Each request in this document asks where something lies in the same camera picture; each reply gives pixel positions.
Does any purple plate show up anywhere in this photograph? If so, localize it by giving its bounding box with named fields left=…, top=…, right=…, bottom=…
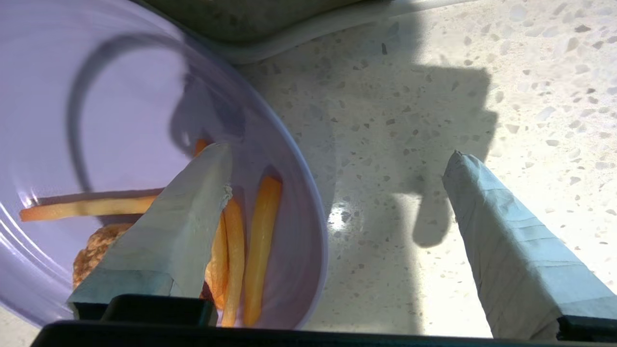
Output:
left=0, top=0, right=330, bottom=332

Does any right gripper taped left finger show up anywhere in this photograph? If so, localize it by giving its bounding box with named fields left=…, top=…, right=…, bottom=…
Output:
left=67, top=142, right=234, bottom=328

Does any brown fried chicken piece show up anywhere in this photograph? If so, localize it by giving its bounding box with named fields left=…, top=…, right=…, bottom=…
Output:
left=72, top=223, right=145, bottom=291

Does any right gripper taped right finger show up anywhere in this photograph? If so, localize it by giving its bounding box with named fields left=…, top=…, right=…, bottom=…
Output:
left=442, top=150, right=617, bottom=343

